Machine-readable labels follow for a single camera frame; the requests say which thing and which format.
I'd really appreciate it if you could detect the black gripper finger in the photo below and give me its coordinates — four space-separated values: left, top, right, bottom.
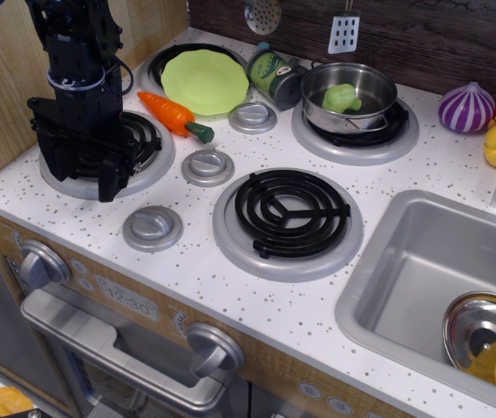
98 152 134 202
38 138 78 181

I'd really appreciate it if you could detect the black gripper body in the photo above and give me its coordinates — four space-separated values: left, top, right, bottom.
27 82 126 161

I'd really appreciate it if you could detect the green toy broccoli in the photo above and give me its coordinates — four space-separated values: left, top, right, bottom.
321 84 362 114

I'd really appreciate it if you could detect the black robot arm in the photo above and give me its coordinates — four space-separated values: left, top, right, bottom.
27 1 139 202

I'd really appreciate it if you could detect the front left stove burner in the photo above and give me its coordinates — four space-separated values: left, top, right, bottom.
39 111 175 202

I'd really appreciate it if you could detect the stove burner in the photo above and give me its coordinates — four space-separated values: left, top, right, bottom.
39 111 175 202
212 168 364 282
291 99 419 166
139 43 248 90

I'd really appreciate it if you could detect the silver stove knob front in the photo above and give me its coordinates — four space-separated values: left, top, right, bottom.
122 206 183 253

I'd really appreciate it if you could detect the silver stove knob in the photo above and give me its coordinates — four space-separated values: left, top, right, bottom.
122 206 183 253
228 102 277 135
181 150 235 187

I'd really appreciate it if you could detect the back left stove burner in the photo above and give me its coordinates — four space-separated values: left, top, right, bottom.
139 43 248 90

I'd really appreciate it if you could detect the orange toy carrot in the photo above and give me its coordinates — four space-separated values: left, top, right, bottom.
137 91 214 144

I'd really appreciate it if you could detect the silver stove knob middle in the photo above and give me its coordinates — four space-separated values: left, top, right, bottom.
181 150 235 187

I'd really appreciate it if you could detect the left oven dial knob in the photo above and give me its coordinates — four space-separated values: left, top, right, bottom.
19 239 71 289

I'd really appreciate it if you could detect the oven dial knob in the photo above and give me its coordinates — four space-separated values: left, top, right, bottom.
187 322 245 379
19 239 71 289

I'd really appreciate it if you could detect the light green plastic plate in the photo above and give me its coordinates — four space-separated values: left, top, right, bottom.
160 49 249 116

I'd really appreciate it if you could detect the silver stove knob back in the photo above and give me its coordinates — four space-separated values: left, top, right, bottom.
228 102 277 135

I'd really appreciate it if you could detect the front right stove burner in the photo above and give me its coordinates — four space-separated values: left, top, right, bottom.
212 168 364 282

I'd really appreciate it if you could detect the green toy peas can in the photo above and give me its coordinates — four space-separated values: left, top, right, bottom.
247 42 308 111

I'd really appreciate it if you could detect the hanging silver skimmer ladle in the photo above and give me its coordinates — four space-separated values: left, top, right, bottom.
244 0 282 36

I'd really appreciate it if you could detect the right oven dial knob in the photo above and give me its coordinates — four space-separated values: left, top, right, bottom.
187 322 245 379

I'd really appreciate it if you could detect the small steel pot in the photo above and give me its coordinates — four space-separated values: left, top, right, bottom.
301 63 398 134

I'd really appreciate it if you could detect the hanging white slotted spatula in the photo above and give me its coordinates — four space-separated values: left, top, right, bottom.
328 1 360 54

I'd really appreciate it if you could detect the back right stove burner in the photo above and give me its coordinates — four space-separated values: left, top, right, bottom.
291 99 419 166

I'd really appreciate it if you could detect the grey toy sink basin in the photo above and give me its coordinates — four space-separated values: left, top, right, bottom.
336 191 496 408

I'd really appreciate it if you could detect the purple striped toy onion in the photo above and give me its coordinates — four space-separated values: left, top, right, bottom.
438 82 495 133

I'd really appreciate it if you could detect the steel pot lid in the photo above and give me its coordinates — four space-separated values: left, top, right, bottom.
442 292 496 382

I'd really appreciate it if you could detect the silver oven door handle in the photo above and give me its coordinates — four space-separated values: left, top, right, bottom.
21 290 226 417

